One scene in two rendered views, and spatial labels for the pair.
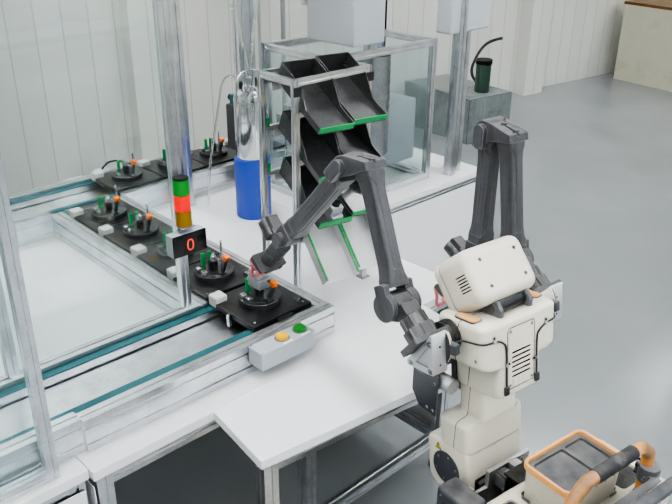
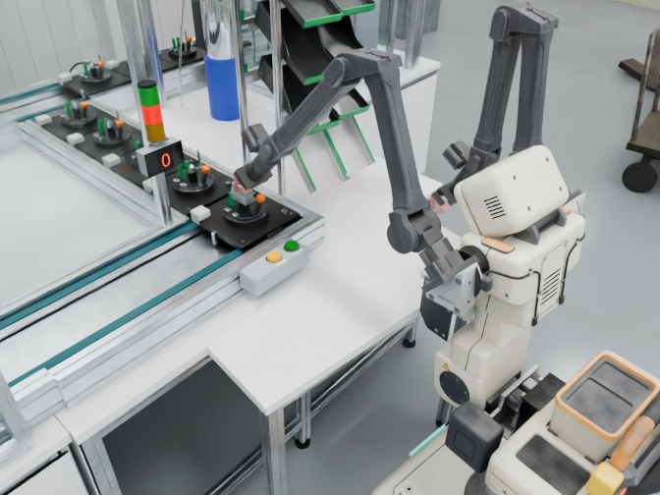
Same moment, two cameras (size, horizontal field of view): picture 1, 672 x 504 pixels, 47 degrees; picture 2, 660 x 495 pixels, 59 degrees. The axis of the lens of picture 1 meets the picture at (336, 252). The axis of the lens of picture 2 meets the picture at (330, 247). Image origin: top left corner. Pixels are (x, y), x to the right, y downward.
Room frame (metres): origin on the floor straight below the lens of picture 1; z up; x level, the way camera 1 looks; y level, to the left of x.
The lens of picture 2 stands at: (0.71, 0.13, 1.99)
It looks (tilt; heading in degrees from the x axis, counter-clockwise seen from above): 37 degrees down; 355
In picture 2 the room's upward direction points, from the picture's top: 1 degrees clockwise
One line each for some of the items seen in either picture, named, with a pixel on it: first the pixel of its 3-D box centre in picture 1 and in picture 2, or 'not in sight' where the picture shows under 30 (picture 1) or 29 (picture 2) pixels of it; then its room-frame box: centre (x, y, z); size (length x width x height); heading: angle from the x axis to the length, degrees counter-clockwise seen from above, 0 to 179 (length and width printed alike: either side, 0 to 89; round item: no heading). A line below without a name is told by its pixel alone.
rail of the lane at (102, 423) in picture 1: (219, 365); (209, 293); (1.94, 0.34, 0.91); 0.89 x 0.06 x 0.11; 134
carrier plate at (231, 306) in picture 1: (259, 302); (246, 216); (2.24, 0.25, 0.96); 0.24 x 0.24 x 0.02; 44
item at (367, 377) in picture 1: (324, 351); (316, 264); (2.14, 0.03, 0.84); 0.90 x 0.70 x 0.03; 126
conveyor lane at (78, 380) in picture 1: (179, 346); (163, 270); (2.05, 0.48, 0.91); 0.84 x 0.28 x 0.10; 134
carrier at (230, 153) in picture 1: (213, 145); (181, 45); (3.74, 0.62, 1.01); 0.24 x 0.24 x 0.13; 44
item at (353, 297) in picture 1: (186, 286); (165, 196); (2.57, 0.56, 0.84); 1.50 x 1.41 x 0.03; 134
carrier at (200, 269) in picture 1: (213, 263); (192, 174); (2.43, 0.43, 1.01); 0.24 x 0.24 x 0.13; 44
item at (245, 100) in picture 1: (250, 113); (217, 9); (3.24, 0.37, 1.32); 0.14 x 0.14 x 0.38
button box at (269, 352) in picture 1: (282, 346); (274, 266); (2.03, 0.16, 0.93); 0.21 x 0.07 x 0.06; 134
